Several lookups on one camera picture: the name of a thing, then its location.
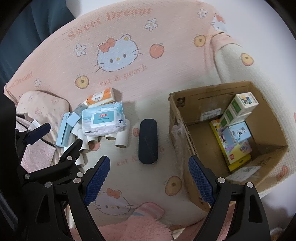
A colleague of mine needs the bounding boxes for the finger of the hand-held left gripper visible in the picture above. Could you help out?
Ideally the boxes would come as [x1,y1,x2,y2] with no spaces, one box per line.
[17,138,83,181]
[14,123,51,146]

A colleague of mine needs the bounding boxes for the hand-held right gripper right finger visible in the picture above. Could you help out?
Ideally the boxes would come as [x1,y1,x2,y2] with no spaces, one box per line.
[188,155,271,241]

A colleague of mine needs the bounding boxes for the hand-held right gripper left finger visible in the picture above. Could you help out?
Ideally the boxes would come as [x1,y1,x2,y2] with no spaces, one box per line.
[22,156,111,241]

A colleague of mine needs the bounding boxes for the blue baby wipes pack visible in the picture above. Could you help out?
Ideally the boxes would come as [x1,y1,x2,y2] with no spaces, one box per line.
[81,101,127,137]

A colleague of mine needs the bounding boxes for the dark denim glasses case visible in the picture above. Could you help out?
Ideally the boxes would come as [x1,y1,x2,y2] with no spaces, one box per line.
[137,119,159,165]

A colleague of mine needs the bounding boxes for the brown cardboard box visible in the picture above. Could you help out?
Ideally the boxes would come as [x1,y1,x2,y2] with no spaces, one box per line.
[169,81,289,212]

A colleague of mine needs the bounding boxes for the long light blue box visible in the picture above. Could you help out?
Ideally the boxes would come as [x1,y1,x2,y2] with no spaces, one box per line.
[56,112,74,148]

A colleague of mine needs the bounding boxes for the pink flower print pillow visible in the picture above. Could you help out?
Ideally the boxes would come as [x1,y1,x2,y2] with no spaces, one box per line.
[16,91,71,123]

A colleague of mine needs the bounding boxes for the yellow flat box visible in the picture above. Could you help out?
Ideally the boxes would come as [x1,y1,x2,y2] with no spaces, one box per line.
[209,119,252,172]

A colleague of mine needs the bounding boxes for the pile of white paper tubes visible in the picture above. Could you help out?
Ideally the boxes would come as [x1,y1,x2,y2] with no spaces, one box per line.
[70,118,131,168]

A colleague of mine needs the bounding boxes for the blue white box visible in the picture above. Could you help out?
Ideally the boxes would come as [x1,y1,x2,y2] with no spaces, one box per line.
[222,122,252,145]

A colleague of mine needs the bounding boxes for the pink fluffy rug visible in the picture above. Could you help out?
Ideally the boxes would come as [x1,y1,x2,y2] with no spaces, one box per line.
[69,202,176,241]

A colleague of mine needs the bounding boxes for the orange tissue pack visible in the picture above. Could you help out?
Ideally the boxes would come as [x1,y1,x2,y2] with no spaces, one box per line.
[86,88,115,107]

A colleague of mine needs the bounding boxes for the green white cartoon box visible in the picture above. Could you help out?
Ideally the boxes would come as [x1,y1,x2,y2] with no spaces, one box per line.
[231,92,259,116]

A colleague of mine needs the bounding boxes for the dark blue cloth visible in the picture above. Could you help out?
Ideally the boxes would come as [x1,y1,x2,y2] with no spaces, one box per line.
[0,0,77,81]

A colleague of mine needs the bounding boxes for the pink cat print blanket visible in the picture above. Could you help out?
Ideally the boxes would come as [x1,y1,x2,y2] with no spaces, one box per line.
[3,0,296,234]

